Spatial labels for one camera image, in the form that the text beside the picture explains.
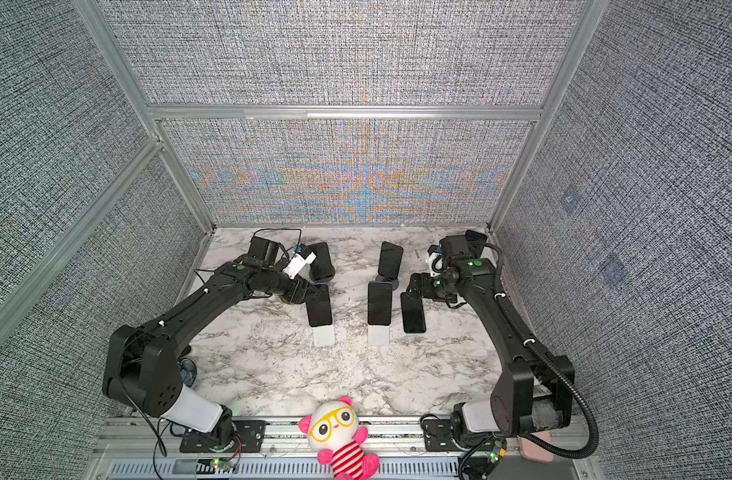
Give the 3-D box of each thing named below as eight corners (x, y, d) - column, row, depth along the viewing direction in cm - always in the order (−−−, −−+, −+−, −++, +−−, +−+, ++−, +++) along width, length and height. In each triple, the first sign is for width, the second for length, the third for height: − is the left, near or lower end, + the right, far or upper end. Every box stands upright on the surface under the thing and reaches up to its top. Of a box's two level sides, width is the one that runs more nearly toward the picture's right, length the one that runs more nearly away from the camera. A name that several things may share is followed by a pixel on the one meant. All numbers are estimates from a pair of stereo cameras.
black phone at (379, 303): (367, 331, 93) (367, 306, 81) (367, 307, 98) (367, 281, 86) (390, 331, 93) (393, 306, 81) (388, 307, 98) (392, 281, 86)
